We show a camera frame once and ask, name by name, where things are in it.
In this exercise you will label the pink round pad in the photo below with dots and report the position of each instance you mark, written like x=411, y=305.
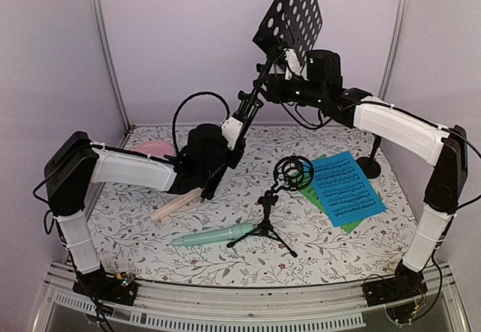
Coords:
x=157, y=148

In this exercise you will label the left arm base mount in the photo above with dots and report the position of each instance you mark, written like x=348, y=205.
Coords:
x=101, y=286

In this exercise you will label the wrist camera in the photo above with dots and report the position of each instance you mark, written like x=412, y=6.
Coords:
x=231, y=129
x=293, y=67

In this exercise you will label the metal frame post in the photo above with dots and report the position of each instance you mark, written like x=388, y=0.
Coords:
x=101, y=29
x=388, y=72

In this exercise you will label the front metal rail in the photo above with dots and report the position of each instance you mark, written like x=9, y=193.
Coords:
x=161, y=306

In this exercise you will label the right metal frame post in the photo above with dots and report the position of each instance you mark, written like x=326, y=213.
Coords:
x=388, y=72

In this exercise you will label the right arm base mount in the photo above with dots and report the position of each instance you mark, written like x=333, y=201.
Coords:
x=403, y=295

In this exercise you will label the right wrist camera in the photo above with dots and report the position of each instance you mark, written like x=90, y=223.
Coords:
x=293, y=67

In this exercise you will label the mint green toy microphone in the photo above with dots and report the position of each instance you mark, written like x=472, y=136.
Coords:
x=226, y=234

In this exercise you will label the black tripod music stand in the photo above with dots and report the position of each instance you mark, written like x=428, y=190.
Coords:
x=292, y=24

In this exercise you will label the black round-base mic stand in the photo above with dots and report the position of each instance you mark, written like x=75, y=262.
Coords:
x=368, y=164

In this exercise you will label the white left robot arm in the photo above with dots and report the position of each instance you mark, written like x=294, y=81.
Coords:
x=200, y=164

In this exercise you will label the blue printed paper sheet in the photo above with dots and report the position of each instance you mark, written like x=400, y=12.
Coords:
x=343, y=189

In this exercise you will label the left metal frame post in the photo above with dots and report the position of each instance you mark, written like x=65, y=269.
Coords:
x=101, y=29

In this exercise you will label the floral patterned table mat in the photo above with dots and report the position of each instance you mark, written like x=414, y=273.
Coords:
x=312, y=251

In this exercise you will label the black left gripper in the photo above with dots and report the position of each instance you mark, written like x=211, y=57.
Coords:
x=234, y=162

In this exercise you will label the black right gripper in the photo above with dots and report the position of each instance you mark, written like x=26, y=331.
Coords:
x=272, y=84

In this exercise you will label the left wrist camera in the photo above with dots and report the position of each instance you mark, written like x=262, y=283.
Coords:
x=231, y=129

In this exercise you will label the beige toy microphone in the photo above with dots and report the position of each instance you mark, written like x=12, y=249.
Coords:
x=175, y=204

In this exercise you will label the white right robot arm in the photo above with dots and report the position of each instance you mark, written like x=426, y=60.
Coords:
x=442, y=147

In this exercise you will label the black small tripod mic stand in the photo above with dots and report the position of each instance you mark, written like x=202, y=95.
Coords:
x=291, y=174

